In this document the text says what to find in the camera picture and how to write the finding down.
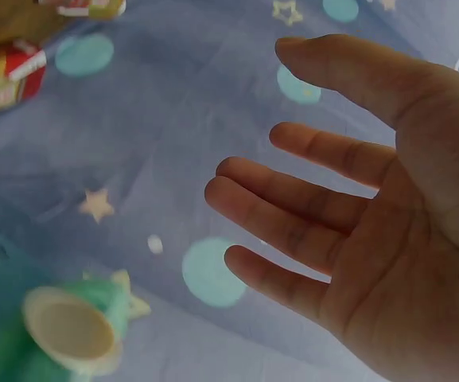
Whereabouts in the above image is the person's right hand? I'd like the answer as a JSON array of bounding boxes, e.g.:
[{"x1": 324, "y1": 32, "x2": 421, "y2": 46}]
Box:
[{"x1": 204, "y1": 33, "x2": 459, "y2": 382}]

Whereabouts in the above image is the red and yellow carton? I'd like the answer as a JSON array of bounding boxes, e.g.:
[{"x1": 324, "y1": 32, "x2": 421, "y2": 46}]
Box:
[{"x1": 0, "y1": 38, "x2": 48, "y2": 120}]

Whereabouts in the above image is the small yellow and red box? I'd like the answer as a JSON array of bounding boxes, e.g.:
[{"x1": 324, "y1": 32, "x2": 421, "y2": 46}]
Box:
[{"x1": 37, "y1": 0, "x2": 128, "y2": 21}]

